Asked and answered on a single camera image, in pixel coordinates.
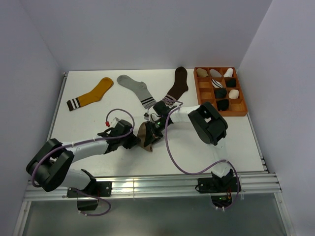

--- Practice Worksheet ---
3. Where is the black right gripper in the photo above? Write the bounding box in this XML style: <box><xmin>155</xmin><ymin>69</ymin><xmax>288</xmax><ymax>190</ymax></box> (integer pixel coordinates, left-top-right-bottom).
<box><xmin>145</xmin><ymin>118</ymin><xmax>170</xmax><ymax>147</ymax></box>

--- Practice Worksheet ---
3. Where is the tan sock with maroon cuff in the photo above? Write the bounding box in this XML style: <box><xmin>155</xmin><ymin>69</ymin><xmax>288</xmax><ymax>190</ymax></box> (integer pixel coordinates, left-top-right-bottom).
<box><xmin>137</xmin><ymin>122</ymin><xmax>153</xmax><ymax>152</ymax></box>

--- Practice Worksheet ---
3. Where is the plain black sock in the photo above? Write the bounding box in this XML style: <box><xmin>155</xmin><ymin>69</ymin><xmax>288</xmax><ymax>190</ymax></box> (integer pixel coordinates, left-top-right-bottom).
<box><xmin>214</xmin><ymin>88</ymin><xmax>227</xmax><ymax>99</ymax></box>

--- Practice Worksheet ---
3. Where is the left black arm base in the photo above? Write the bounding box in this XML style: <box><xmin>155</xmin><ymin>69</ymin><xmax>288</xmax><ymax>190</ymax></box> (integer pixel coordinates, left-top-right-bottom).
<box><xmin>66</xmin><ymin>180</ymin><xmax>113</xmax><ymax>212</ymax></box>

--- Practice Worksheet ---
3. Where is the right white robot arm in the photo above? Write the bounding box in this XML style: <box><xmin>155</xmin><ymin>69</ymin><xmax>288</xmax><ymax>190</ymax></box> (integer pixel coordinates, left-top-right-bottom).
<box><xmin>137</xmin><ymin>101</ymin><xmax>234</xmax><ymax>192</ymax></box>

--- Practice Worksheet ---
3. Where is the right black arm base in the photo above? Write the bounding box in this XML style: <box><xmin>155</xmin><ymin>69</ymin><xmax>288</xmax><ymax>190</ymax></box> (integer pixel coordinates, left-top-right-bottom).
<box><xmin>195</xmin><ymin>177</ymin><xmax>242</xmax><ymax>208</ymax></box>

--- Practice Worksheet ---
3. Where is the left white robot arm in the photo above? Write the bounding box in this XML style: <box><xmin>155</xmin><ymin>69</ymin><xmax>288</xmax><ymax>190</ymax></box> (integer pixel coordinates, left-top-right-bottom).
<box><xmin>26</xmin><ymin>118</ymin><xmax>140</xmax><ymax>196</ymax></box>

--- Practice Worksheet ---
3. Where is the grey sock with black stripes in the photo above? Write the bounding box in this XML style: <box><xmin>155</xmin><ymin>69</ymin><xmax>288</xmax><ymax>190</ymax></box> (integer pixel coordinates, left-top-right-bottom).
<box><xmin>117</xmin><ymin>75</ymin><xmax>156</xmax><ymax>110</ymax></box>

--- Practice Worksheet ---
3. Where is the mustard yellow sock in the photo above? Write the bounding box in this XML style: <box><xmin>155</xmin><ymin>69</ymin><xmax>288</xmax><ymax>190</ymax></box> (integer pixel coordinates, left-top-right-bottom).
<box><xmin>66</xmin><ymin>77</ymin><xmax>114</xmax><ymax>112</ymax></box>

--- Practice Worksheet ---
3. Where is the brown sock with pink stripes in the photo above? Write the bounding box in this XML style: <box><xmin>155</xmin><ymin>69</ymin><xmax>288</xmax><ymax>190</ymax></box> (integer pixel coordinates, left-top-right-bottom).
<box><xmin>162</xmin><ymin>66</ymin><xmax>189</xmax><ymax>106</ymax></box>

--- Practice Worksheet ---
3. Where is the rolled beige sock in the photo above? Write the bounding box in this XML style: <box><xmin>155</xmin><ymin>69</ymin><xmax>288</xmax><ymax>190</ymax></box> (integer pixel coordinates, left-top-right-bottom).
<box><xmin>196</xmin><ymin>68</ymin><xmax>209</xmax><ymax>78</ymax></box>

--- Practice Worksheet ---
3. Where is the rolled striped sock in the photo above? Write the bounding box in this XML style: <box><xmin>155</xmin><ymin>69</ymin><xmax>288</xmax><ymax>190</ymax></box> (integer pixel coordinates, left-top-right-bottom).
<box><xmin>211</xmin><ymin>79</ymin><xmax>223</xmax><ymax>88</ymax></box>

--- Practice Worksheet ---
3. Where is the orange wooden compartment tray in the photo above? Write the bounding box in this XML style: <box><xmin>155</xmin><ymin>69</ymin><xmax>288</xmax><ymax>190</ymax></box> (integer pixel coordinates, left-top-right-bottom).
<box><xmin>193</xmin><ymin>67</ymin><xmax>248</xmax><ymax>117</ymax></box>

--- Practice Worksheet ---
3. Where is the rolled grey sock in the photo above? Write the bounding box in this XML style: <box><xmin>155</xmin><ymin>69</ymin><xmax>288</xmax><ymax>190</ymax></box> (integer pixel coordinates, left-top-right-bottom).
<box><xmin>209</xmin><ymin>68</ymin><xmax>222</xmax><ymax>78</ymax></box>

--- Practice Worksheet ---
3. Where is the rolled cream sock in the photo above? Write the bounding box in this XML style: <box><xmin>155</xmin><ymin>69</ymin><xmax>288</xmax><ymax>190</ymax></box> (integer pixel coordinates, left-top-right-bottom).
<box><xmin>228</xmin><ymin>89</ymin><xmax>240</xmax><ymax>99</ymax></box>

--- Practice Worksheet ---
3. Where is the rolled black sock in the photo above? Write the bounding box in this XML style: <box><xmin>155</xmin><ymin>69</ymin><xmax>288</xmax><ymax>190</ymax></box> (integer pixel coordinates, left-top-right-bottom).
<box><xmin>224</xmin><ymin>78</ymin><xmax>237</xmax><ymax>88</ymax></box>

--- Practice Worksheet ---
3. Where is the rolled white sock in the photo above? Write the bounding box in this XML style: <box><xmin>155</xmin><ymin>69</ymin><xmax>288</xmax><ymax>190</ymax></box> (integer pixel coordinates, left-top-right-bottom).
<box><xmin>223</xmin><ymin>68</ymin><xmax>234</xmax><ymax>78</ymax></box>

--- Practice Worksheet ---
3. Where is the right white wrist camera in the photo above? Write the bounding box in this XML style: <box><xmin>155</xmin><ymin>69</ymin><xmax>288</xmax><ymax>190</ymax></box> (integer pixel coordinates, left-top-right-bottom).
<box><xmin>144</xmin><ymin>111</ymin><xmax>159</xmax><ymax>122</ymax></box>

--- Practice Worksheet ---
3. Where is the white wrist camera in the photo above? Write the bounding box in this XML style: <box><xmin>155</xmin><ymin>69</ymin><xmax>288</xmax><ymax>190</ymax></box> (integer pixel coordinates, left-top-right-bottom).
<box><xmin>105</xmin><ymin>118</ymin><xmax>120</xmax><ymax>128</ymax></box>
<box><xmin>144</xmin><ymin>111</ymin><xmax>159</xmax><ymax>122</ymax></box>

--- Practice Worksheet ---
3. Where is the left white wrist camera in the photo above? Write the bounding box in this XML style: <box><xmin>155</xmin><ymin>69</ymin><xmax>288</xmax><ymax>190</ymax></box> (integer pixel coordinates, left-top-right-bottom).
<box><xmin>105</xmin><ymin>118</ymin><xmax>120</xmax><ymax>128</ymax></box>

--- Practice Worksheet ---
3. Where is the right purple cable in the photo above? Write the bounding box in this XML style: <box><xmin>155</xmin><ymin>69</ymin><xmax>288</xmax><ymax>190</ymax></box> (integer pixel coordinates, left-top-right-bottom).
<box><xmin>162</xmin><ymin>99</ymin><xmax>241</xmax><ymax>211</ymax></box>

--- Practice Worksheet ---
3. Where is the aluminium frame rail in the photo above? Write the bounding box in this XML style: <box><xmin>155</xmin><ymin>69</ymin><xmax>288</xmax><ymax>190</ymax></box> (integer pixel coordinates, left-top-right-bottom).
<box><xmin>23</xmin><ymin>173</ymin><xmax>282</xmax><ymax>202</ymax></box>

